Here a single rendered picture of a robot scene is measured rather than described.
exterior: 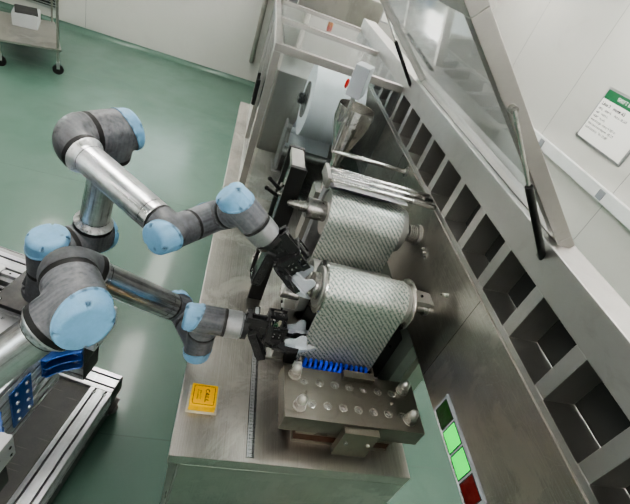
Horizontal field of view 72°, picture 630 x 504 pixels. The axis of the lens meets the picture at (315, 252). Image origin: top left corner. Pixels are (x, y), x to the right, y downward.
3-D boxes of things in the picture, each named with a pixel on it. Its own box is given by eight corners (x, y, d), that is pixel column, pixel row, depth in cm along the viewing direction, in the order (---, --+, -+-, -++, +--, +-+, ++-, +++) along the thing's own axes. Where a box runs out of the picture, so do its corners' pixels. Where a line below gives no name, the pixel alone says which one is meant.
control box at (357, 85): (345, 88, 144) (357, 58, 139) (363, 97, 144) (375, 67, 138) (339, 92, 139) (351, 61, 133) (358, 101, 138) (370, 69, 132)
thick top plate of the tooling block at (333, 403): (278, 376, 124) (284, 363, 121) (402, 395, 134) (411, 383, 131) (278, 428, 112) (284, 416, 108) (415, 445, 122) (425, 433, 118)
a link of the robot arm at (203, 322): (183, 316, 118) (188, 294, 113) (223, 323, 121) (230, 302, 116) (178, 338, 112) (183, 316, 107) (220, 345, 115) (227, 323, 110)
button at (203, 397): (191, 387, 121) (193, 382, 119) (216, 390, 123) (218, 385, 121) (187, 409, 115) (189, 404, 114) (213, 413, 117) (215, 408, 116)
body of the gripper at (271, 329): (291, 331, 113) (245, 323, 110) (281, 352, 118) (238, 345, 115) (290, 310, 119) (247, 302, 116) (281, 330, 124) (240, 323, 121)
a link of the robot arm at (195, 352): (198, 333, 129) (205, 308, 123) (214, 362, 123) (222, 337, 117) (172, 340, 124) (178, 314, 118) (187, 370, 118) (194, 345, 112)
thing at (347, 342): (296, 356, 126) (316, 313, 115) (369, 368, 132) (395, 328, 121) (296, 357, 126) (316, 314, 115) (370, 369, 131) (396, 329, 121)
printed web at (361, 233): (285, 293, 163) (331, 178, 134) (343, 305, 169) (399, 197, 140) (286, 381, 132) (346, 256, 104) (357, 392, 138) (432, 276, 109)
